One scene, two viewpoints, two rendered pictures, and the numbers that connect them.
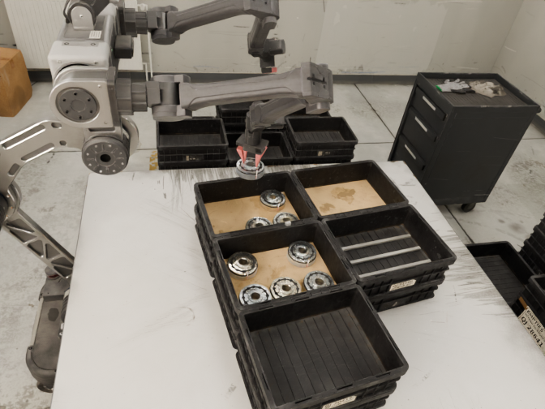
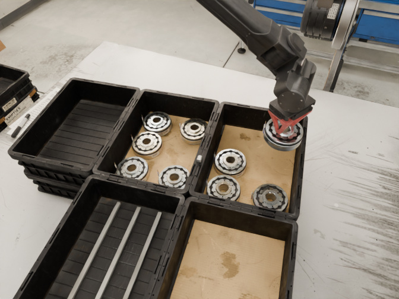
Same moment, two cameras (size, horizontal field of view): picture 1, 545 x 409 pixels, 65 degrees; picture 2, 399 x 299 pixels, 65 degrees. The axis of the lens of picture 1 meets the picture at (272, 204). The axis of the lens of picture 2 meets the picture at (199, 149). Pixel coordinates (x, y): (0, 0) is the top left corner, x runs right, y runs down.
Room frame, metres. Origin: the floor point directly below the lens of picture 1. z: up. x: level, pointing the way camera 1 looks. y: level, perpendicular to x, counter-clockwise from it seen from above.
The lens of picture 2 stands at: (1.51, -0.48, 1.67)
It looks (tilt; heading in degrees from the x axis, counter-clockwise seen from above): 50 degrees down; 134
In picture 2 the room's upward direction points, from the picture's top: 3 degrees counter-clockwise
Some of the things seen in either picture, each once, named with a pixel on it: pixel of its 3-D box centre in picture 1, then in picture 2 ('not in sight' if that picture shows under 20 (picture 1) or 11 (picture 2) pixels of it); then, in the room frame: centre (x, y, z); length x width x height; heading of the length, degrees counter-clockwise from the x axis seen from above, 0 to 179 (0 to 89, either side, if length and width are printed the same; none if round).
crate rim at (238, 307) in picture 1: (282, 262); (161, 135); (0.94, -0.06, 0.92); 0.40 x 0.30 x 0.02; 115
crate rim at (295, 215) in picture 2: (254, 203); (253, 153); (1.22, 0.07, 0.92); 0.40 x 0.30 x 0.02; 115
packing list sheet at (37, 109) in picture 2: not in sight; (48, 114); (0.29, -0.17, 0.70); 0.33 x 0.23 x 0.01; 108
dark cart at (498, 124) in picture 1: (449, 148); not in sight; (2.61, -1.16, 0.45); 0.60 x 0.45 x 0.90; 108
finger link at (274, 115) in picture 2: (254, 154); (285, 118); (1.28, 0.09, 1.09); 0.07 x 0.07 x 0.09; 76
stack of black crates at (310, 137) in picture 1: (315, 158); not in sight; (2.38, -0.24, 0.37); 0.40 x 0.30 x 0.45; 108
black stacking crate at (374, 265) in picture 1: (383, 250); (110, 258); (1.12, -0.42, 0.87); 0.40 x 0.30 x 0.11; 115
